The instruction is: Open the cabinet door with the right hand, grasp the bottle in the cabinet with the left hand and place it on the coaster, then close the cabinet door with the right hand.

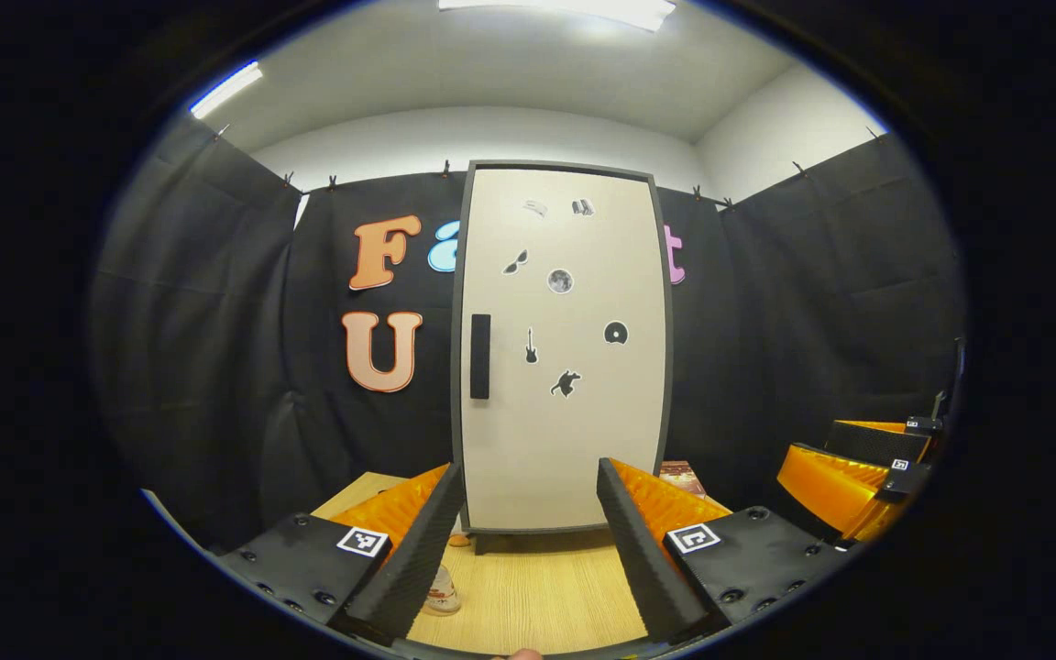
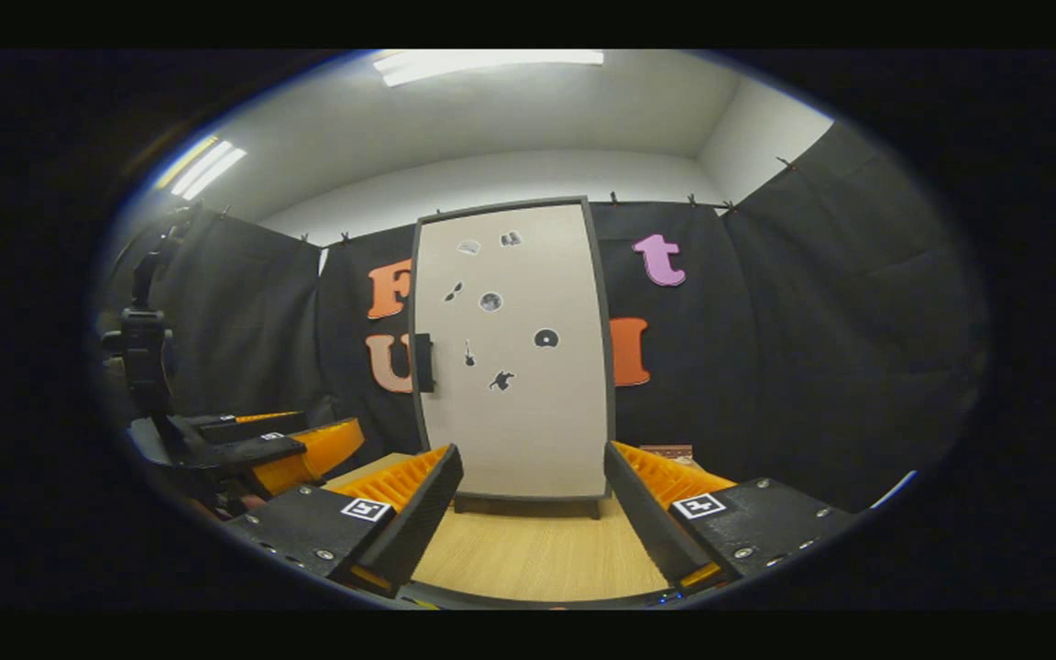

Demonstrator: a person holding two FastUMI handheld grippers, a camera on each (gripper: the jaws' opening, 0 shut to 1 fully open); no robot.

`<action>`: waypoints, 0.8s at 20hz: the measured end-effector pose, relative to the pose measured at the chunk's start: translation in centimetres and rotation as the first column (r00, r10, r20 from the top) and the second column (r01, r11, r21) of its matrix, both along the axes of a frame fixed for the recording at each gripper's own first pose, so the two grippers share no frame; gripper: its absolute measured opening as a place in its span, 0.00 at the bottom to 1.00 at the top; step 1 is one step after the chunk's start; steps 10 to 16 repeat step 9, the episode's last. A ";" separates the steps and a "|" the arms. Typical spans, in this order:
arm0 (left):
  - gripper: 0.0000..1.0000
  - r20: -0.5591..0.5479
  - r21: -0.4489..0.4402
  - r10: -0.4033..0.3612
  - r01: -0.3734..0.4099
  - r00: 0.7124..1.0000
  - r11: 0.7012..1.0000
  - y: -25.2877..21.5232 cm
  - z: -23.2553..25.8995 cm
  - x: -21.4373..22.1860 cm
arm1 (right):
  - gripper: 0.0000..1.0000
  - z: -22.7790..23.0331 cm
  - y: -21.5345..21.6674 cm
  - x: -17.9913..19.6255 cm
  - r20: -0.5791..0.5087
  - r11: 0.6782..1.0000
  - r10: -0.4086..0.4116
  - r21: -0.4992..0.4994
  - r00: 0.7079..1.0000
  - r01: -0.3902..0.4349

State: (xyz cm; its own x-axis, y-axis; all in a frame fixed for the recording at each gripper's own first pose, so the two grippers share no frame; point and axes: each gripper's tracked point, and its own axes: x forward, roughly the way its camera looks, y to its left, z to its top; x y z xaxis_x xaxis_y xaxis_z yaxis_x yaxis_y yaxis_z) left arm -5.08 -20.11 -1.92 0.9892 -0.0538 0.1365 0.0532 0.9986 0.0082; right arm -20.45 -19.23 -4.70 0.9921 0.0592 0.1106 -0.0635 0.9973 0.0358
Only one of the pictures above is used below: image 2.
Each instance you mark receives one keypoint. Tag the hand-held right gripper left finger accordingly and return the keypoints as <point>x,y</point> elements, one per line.
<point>427,522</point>

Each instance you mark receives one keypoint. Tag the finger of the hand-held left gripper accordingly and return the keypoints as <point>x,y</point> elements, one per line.
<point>235,426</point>
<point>253,449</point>

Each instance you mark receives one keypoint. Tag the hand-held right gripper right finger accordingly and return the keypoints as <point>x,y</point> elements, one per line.
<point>643,522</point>

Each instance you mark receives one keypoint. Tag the dark grey cabinet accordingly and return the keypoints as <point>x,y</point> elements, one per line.
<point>528,504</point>

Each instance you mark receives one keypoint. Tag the brown cover book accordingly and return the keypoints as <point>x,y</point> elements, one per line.
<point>670,451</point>

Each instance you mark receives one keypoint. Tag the black backdrop cloth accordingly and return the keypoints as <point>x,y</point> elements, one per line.
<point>812,348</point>

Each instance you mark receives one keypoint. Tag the row of backdrop clips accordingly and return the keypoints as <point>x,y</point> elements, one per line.
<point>613,197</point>

